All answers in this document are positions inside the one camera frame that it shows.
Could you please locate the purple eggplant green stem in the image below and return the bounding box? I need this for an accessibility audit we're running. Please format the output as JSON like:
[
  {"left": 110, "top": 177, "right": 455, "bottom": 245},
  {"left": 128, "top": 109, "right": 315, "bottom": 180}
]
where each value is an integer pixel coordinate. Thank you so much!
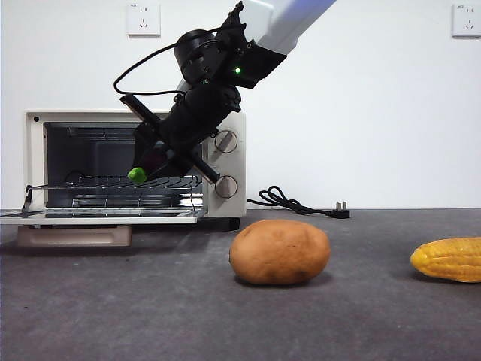
[{"left": 127, "top": 148, "right": 170, "bottom": 184}]

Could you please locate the white oven knob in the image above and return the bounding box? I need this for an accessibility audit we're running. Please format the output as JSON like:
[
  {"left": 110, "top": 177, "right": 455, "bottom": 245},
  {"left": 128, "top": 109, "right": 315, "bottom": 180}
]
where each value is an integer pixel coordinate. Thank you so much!
[
  {"left": 214, "top": 174, "right": 239, "bottom": 199},
  {"left": 214, "top": 130, "right": 239, "bottom": 154}
]

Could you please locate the white Toshiba toaster oven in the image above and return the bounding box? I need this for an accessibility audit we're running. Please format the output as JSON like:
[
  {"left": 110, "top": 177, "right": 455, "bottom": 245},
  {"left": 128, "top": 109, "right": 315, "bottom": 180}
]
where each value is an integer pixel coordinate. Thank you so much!
[{"left": 25, "top": 110, "right": 248, "bottom": 231}]

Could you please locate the brown potato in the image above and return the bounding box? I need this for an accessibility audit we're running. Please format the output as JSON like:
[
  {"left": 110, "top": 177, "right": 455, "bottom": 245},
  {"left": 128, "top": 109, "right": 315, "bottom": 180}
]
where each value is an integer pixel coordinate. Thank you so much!
[{"left": 229, "top": 220, "right": 331, "bottom": 286}]

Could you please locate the yellow corn cob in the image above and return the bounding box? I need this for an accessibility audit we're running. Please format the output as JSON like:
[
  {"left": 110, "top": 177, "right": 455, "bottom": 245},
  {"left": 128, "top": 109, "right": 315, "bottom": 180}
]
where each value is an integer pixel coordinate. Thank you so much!
[{"left": 410, "top": 237, "right": 481, "bottom": 284}]

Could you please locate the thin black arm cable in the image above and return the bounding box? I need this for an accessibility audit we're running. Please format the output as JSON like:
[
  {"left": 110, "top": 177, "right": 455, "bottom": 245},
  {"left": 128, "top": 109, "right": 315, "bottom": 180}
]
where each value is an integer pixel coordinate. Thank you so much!
[{"left": 113, "top": 25, "right": 228, "bottom": 96}]

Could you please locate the wire oven rack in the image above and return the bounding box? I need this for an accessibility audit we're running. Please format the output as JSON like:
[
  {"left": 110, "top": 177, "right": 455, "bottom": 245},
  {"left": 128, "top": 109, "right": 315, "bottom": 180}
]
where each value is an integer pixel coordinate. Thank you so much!
[{"left": 26, "top": 174, "right": 204, "bottom": 193}]

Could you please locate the white wall socket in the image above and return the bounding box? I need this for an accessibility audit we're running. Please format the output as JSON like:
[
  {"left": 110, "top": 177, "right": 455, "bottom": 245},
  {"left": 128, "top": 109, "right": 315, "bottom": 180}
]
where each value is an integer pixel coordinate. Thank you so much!
[
  {"left": 452, "top": 3, "right": 481, "bottom": 38},
  {"left": 126, "top": 3, "right": 162, "bottom": 38}
]

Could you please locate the black power cable with plug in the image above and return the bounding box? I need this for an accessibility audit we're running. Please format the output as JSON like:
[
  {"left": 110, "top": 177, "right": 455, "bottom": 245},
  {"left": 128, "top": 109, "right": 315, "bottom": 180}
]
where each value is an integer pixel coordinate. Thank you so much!
[{"left": 247, "top": 185, "right": 352, "bottom": 220}]

